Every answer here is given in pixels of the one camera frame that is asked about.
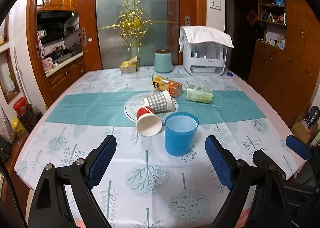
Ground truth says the cardboard box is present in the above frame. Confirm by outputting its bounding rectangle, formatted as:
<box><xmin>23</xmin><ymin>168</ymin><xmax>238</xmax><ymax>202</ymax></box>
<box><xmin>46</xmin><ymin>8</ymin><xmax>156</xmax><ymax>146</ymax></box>
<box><xmin>290</xmin><ymin>121</ymin><xmax>319</xmax><ymax>145</ymax></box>

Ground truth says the grey checked paper cup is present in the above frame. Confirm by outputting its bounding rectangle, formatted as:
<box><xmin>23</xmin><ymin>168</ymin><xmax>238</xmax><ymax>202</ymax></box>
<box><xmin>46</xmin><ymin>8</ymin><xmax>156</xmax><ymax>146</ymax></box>
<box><xmin>143</xmin><ymin>90</ymin><xmax>175</xmax><ymax>113</ymax></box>

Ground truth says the red round tin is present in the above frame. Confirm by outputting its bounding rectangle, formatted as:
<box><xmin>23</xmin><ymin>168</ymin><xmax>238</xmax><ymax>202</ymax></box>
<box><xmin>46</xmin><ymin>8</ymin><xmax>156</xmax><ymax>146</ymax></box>
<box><xmin>13</xmin><ymin>97</ymin><xmax>28</xmax><ymax>116</ymax></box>

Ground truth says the white cloth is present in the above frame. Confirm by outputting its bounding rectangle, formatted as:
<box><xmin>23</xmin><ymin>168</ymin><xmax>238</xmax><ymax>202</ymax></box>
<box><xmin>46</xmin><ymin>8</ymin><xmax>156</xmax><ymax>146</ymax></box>
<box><xmin>178</xmin><ymin>26</ymin><xmax>234</xmax><ymax>53</ymax></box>

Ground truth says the orange snack bottle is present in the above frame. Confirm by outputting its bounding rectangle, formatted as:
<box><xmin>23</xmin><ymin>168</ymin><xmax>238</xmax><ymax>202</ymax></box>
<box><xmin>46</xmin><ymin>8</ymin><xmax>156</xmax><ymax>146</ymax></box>
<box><xmin>152</xmin><ymin>75</ymin><xmax>183</xmax><ymax>98</ymax></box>

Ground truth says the dark woven basket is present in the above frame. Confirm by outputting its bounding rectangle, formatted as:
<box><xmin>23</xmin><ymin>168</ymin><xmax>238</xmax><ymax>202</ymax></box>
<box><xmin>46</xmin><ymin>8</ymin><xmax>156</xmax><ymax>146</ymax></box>
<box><xmin>17</xmin><ymin>105</ymin><xmax>38</xmax><ymax>134</ymax></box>

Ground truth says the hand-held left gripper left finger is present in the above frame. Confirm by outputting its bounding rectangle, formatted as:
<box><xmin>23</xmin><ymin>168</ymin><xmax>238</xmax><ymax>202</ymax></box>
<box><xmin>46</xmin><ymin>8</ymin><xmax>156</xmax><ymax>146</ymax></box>
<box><xmin>27</xmin><ymin>134</ymin><xmax>118</xmax><ymax>228</ymax></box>

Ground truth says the yellow tissue box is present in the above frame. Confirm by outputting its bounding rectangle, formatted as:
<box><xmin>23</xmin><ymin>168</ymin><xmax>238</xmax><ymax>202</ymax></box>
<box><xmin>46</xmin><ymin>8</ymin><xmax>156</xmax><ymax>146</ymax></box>
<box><xmin>119</xmin><ymin>56</ymin><xmax>138</xmax><ymax>74</ymax></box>

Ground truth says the green drink carton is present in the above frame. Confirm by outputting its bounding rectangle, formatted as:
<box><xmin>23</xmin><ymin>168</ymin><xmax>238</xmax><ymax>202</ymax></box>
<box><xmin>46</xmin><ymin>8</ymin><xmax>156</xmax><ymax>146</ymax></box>
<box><xmin>185</xmin><ymin>84</ymin><xmax>214</xmax><ymax>104</ymax></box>

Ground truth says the teal canister with wooden lid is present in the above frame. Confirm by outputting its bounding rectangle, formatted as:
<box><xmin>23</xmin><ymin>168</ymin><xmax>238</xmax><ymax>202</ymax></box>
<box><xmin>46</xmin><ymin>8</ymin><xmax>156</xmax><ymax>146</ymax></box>
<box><xmin>154</xmin><ymin>49</ymin><xmax>173</xmax><ymax>73</ymax></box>

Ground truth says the wooden shelf cabinet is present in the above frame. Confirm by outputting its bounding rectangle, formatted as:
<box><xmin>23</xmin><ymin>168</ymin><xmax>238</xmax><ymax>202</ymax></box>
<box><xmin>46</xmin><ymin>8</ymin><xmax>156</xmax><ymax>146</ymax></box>
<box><xmin>247</xmin><ymin>0</ymin><xmax>320</xmax><ymax>129</ymax></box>

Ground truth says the tree print tablecloth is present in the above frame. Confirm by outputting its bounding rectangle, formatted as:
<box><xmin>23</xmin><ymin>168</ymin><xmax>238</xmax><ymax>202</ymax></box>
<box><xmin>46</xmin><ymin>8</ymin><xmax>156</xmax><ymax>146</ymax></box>
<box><xmin>14</xmin><ymin>64</ymin><xmax>304</xmax><ymax>228</ymax></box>

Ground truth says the range hood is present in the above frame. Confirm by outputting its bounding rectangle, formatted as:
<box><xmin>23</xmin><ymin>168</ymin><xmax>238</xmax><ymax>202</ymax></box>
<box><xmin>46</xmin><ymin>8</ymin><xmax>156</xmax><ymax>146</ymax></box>
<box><xmin>37</xmin><ymin>11</ymin><xmax>79</xmax><ymax>34</ymax></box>

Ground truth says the red door decoration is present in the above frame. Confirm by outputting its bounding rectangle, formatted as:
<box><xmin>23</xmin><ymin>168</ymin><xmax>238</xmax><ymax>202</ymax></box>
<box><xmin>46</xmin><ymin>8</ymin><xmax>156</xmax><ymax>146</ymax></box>
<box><xmin>247</xmin><ymin>10</ymin><xmax>258</xmax><ymax>26</ymax></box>

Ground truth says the black wok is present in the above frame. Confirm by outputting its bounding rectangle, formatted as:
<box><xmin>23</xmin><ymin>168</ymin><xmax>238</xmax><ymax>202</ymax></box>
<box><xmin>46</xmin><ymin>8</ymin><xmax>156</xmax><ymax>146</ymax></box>
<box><xmin>64</xmin><ymin>43</ymin><xmax>82</xmax><ymax>55</ymax></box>

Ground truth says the blue plastic cup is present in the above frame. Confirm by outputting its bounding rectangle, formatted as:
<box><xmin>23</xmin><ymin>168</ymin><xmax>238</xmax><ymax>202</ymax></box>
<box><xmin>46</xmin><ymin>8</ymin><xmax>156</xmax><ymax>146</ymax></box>
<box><xmin>164</xmin><ymin>112</ymin><xmax>200</xmax><ymax>157</ymax></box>

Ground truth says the wooden lower kitchen cabinet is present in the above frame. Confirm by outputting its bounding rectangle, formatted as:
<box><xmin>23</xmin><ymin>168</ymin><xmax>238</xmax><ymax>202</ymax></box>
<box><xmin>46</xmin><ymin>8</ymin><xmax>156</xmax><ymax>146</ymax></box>
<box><xmin>46</xmin><ymin>56</ymin><xmax>87</xmax><ymax>104</ymax></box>

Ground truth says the gold door ornament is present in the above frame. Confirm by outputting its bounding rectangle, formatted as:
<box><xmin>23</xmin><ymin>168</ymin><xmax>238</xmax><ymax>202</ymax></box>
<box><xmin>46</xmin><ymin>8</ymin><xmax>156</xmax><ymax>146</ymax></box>
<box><xmin>97</xmin><ymin>0</ymin><xmax>179</xmax><ymax>50</ymax></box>

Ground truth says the red paper cup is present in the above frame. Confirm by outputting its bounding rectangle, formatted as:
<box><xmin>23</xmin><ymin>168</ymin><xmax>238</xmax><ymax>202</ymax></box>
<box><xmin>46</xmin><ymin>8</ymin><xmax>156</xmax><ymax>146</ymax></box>
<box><xmin>136</xmin><ymin>105</ymin><xmax>163</xmax><ymax>136</ymax></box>

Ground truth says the white round plate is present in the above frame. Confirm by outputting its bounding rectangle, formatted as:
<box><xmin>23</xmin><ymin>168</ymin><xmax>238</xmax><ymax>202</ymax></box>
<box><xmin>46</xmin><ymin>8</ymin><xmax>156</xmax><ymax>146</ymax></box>
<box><xmin>124</xmin><ymin>92</ymin><xmax>179</xmax><ymax>121</ymax></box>

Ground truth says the teal table runner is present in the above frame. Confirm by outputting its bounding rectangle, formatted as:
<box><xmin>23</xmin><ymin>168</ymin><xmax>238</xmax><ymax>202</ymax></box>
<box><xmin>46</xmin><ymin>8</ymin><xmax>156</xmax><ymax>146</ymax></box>
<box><xmin>45</xmin><ymin>90</ymin><xmax>267</xmax><ymax>127</ymax></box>

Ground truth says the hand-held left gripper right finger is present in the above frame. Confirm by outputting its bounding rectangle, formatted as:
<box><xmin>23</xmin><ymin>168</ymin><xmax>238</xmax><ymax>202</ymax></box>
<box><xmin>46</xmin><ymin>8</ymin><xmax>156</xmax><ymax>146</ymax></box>
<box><xmin>205</xmin><ymin>135</ymin><xmax>288</xmax><ymax>228</ymax></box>

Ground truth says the white countertop appliance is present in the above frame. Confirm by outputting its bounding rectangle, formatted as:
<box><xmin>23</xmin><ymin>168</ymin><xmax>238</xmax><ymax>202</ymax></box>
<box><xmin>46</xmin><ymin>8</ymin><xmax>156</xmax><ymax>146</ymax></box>
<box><xmin>183</xmin><ymin>42</ymin><xmax>228</xmax><ymax>76</ymax></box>

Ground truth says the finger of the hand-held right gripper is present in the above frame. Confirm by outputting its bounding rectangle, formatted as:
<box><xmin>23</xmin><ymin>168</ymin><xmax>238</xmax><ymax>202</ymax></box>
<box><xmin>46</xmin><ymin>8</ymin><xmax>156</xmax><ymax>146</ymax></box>
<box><xmin>252</xmin><ymin>149</ymin><xmax>287</xmax><ymax>181</ymax></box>
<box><xmin>286</xmin><ymin>135</ymin><xmax>320</xmax><ymax>161</ymax></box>

